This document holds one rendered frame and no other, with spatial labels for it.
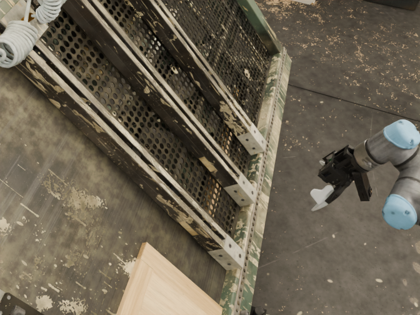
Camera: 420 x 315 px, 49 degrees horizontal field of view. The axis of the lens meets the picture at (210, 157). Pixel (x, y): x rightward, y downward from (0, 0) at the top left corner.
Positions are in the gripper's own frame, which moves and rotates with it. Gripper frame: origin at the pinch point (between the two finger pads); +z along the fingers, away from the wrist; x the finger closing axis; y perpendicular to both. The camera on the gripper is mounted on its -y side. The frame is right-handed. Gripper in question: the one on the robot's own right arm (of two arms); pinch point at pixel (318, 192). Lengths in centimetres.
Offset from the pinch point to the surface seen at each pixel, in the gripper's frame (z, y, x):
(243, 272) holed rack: 44.1, -6.4, 10.3
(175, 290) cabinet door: 36, 16, 34
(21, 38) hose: -14, 84, 29
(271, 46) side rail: 52, 19, -121
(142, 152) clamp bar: 18, 49, 11
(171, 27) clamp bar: 18, 64, -41
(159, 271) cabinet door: 32, 25, 33
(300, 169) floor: 119, -55, -129
